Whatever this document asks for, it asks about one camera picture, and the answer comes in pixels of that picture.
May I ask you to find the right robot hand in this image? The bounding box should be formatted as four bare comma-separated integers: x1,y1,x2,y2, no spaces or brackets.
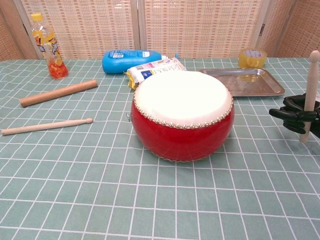
268,90,320,139

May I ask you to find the light wooden drumstick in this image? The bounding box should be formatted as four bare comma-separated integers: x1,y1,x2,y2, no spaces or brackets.
0,117,94,137
299,50,320,143

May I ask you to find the red drum with white skin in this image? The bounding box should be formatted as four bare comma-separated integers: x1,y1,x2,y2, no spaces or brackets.
126,70,236,163

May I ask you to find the silver metal tray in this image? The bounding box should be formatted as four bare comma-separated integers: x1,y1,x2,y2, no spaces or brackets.
199,67,286,98

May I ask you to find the yellow tape roll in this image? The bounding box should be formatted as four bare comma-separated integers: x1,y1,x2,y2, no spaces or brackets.
237,48,268,69

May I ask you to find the bamboo folding screen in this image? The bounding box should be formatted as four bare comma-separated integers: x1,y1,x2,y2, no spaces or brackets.
0,0,320,61

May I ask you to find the white packaged tissue pack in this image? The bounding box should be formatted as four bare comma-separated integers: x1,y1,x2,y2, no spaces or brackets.
125,56,187,91

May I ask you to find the blue lotion bottle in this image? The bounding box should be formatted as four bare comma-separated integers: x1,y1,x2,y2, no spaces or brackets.
101,49,180,75

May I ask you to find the green checked tablecloth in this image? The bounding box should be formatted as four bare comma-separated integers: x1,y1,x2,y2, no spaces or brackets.
0,56,320,240

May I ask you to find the wooden rolling pin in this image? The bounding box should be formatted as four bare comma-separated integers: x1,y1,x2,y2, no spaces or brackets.
19,79,99,108

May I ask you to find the orange drink plastic bottle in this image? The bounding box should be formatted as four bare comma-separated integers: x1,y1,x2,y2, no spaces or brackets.
30,12,70,80

